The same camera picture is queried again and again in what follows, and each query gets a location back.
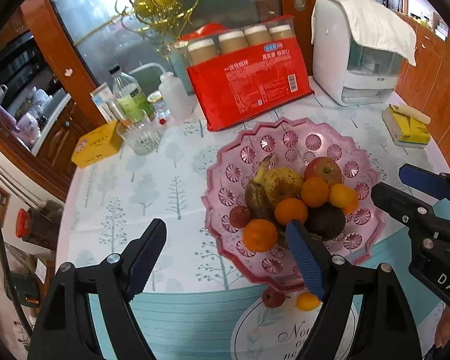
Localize small yellow kumquat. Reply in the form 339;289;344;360
328;184;358;209
296;292;321;311

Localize tree pattern tablecloth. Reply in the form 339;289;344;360
55;76;450;360

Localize orange tangerine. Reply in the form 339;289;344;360
242;219;279;253
301;176;329;208
342;198;359;216
274;197;308;226

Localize brown jar pack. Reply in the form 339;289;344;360
169;15;296;66

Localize white cloth on appliance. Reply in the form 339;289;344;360
311;0;416;67

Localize clear bottle green label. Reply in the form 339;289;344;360
109;64;155;122

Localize small red fruit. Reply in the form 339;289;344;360
229;205;253;228
262;287;286;309

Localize yellow pear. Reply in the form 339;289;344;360
262;166;303;206

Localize red paper cup package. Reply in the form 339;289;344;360
187;38;313;132

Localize overripe brown banana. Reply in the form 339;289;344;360
244;154;274;221

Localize red lidded bin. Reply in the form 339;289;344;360
15;209;32;238

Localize small white blue carton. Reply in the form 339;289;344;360
90;83;115;123

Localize pink plastic fruit bowl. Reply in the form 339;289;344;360
202;118;385;293

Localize clear drinking glass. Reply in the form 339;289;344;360
117;115;161;156

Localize white countertop appliance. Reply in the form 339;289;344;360
312;0;403;107

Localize teal striped placemat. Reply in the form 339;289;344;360
87;197;450;360

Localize red apple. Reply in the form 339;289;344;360
303;157;343;185

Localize glass door gold ornament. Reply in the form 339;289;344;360
50;0;282;86

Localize yellow cardboard box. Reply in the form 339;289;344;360
71;120;122;168

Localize orange wooden cabinet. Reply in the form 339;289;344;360
395;14;450;167

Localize white squeeze wash bottle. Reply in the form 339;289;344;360
129;62;195;121

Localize small glass jar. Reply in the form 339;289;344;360
147;90;170;119

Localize dark green avocado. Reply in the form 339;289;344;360
304;202;345;241

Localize yellow tissue pack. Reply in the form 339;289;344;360
382;104;431;147

